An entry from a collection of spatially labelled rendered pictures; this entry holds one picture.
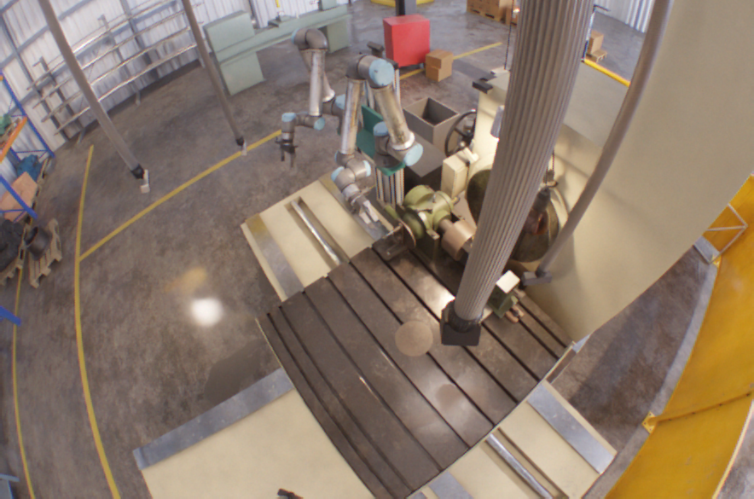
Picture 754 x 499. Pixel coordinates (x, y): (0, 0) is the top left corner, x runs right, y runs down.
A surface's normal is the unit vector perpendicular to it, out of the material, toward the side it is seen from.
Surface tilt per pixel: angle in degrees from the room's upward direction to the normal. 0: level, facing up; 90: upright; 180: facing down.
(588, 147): 90
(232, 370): 0
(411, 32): 90
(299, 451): 0
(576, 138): 90
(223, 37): 90
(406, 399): 0
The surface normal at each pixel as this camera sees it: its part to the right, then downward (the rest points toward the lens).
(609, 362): -0.08, -0.62
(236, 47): 0.59, 0.60
